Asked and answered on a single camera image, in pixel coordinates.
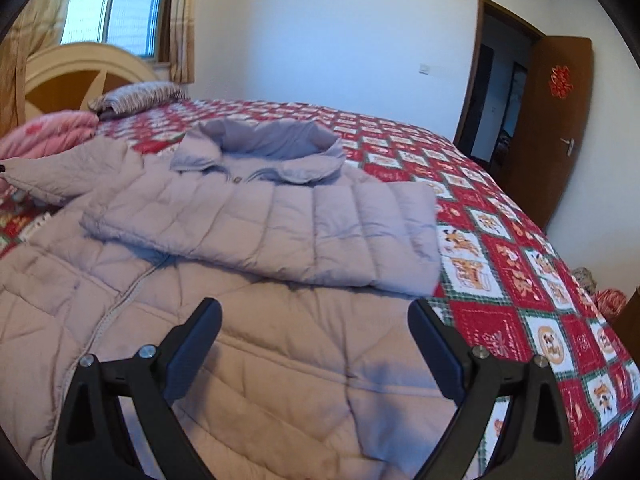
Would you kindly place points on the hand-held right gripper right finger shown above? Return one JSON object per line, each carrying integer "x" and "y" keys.
{"x": 439, "y": 355}

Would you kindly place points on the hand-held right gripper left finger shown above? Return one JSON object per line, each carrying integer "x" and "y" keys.
{"x": 191, "y": 351}

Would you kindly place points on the beige quilted puffer jacket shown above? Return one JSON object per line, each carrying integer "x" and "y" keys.
{"x": 275, "y": 220}

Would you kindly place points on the red patchwork printed quilt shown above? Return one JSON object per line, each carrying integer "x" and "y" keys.
{"x": 480, "y": 325}

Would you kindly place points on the grey cloth pile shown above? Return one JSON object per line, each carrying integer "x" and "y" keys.
{"x": 584, "y": 280}

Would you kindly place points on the red patterned bag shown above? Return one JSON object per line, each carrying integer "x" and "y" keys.
{"x": 611, "y": 304}

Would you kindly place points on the wooden cabinet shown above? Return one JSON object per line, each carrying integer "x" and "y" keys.
{"x": 632, "y": 315}

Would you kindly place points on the brown wooden door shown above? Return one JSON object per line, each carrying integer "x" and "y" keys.
{"x": 545, "y": 170}

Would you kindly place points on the striped pillow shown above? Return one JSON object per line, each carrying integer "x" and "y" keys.
{"x": 135, "y": 97}

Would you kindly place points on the pink blanket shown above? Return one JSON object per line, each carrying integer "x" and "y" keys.
{"x": 45, "y": 132}

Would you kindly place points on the cream wooden headboard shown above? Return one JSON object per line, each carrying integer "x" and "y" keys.
{"x": 60, "y": 85}

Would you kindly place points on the red paper door decoration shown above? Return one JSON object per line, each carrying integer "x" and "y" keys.
{"x": 560, "y": 81}

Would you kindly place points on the beige checked curtain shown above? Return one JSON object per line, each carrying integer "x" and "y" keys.
{"x": 30, "y": 30}
{"x": 181, "y": 25}

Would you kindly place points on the window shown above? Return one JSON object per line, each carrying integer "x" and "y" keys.
{"x": 120, "y": 5}

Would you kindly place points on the white wall switch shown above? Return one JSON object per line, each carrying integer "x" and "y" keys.
{"x": 425, "y": 68}

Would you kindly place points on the dark wooden door frame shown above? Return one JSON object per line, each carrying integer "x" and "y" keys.
{"x": 474, "y": 60}

